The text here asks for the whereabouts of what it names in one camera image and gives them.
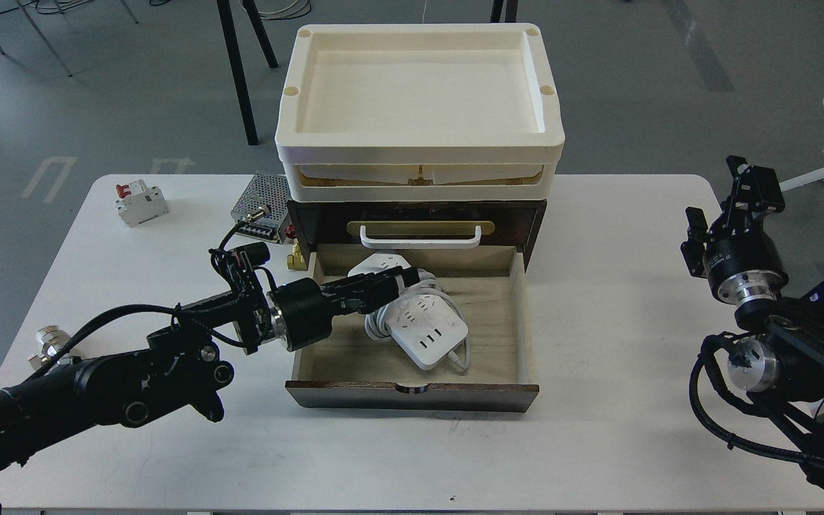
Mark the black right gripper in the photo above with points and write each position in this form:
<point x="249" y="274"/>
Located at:
<point x="735" y="255"/>

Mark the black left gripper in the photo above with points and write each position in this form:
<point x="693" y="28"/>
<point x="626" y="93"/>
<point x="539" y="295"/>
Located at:
<point x="304" y="310"/>

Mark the white power strip with cable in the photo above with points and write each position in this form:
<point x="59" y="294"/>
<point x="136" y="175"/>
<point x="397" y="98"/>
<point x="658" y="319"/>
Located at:
<point x="426" y="323"/>

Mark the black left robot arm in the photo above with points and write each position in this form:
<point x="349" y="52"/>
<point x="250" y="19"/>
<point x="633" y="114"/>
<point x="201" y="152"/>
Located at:
<point x="181" y="365"/>

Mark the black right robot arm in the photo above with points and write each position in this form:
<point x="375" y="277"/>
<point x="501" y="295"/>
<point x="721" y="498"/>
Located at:
<point x="774" y="368"/>

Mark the dark wooden cabinet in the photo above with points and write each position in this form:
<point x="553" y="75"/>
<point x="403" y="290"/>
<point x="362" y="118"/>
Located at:
<point x="505" y="223"/>

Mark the open wooden drawer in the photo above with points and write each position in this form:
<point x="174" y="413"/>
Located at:
<point x="350" y="370"/>

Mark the brass fitting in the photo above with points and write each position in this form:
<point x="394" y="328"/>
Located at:
<point x="295" y="259"/>

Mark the silver metal power supply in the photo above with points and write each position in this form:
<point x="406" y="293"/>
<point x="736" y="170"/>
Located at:
<point x="271" y="192"/>

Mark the cream plastic tray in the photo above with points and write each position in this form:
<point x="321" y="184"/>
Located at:
<point x="415" y="113"/>

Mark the white drawer handle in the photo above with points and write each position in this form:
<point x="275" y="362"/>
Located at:
<point x="398" y="243"/>

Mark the white circuit breaker red switch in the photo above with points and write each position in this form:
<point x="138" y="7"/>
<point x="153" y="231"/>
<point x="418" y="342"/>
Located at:
<point x="138" y="203"/>

